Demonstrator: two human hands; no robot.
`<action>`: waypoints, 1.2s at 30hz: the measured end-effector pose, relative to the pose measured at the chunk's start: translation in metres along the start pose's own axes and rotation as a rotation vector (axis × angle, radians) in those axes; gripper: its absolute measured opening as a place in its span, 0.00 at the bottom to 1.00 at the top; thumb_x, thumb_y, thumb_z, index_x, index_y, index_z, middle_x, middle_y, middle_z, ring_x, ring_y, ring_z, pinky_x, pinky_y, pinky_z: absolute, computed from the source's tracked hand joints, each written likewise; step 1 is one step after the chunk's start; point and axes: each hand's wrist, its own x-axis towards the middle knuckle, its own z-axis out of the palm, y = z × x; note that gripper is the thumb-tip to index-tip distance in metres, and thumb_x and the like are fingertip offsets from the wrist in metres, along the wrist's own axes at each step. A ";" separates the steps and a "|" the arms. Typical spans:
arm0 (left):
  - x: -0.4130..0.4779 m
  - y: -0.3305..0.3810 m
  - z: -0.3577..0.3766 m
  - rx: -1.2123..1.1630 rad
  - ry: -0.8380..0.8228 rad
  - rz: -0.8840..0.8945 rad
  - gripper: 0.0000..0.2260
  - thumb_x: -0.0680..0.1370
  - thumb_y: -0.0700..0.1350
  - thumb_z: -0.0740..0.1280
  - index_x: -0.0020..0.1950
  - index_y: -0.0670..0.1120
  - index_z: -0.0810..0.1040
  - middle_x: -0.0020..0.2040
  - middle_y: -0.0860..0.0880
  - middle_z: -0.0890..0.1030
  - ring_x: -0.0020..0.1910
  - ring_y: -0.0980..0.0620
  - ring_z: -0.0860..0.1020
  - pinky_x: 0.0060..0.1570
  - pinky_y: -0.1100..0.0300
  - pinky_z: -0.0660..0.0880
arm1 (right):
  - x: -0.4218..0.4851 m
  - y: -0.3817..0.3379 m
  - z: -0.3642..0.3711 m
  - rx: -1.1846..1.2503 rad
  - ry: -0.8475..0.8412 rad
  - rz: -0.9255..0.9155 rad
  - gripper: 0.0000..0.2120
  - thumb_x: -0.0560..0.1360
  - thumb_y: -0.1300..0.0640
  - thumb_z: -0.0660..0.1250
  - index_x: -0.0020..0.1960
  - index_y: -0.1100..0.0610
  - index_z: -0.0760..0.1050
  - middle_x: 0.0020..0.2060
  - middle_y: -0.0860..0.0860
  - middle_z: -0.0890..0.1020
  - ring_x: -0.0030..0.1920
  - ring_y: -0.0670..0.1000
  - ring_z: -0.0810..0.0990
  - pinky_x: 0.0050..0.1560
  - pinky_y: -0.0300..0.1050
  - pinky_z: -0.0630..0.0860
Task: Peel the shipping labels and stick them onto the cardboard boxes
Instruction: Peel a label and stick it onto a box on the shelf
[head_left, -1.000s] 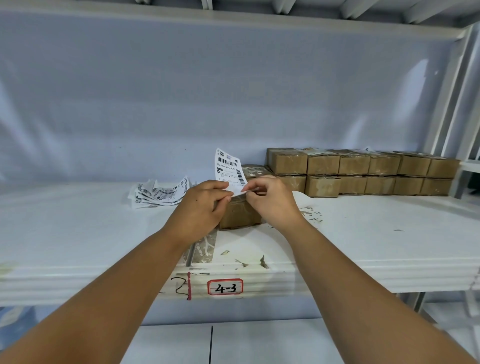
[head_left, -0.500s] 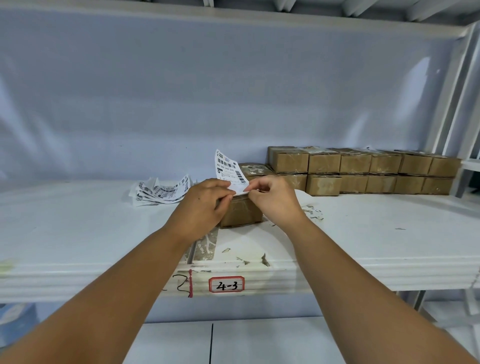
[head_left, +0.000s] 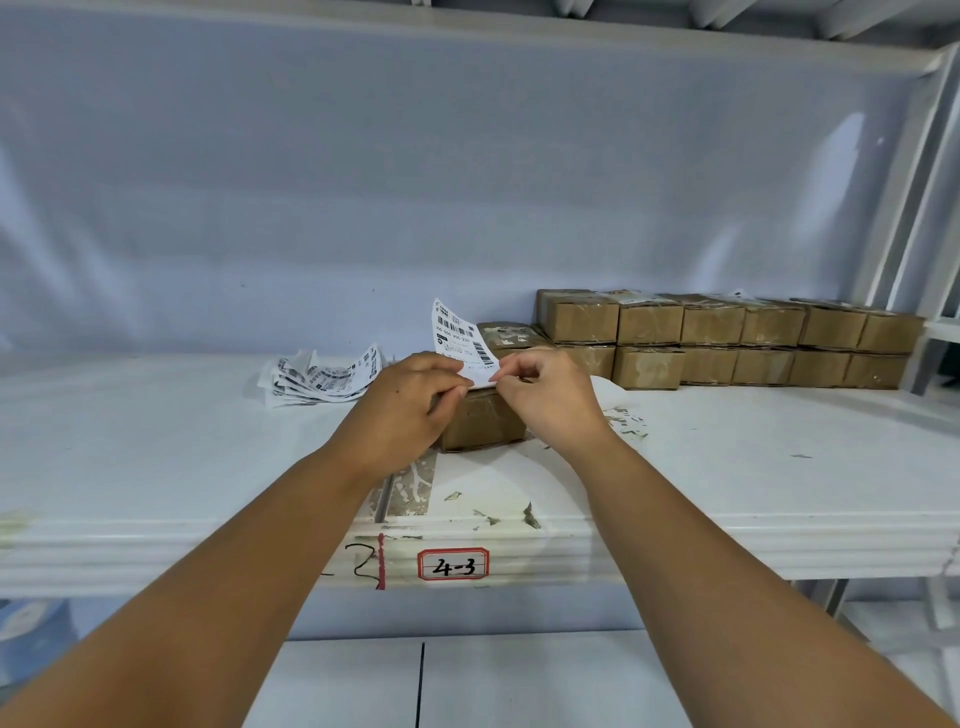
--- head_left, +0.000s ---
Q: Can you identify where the stack of brown cardboard boxes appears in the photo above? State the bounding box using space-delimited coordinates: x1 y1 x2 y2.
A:
534 288 926 392

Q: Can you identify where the white metal shelf rack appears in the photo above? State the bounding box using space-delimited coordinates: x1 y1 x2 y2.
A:
0 0 960 728

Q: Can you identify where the person's right hand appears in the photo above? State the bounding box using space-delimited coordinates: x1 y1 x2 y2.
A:
495 346 618 458

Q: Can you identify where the blue and white package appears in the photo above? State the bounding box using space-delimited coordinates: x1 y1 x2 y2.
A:
0 597 74 688

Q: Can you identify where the white paper backing sheet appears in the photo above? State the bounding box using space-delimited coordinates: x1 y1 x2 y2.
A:
433 375 651 531

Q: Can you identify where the person's right forearm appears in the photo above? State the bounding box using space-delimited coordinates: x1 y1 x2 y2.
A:
553 431 955 728

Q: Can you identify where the pile of white barcode labels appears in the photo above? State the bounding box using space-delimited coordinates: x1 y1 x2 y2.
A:
255 343 384 411

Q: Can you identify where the person's left hand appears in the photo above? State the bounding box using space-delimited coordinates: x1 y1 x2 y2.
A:
328 351 475 483

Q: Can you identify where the person's left forearm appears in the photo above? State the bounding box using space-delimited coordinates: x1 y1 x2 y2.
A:
0 442 376 728

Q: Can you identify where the white barcode label sticker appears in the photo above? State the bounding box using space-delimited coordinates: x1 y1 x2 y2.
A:
431 298 502 392

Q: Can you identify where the small taped cardboard box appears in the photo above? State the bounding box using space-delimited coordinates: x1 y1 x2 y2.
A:
477 321 557 363
438 386 531 454

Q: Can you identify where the red bordered shelf tag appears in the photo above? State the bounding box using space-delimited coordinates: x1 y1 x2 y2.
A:
416 546 491 583

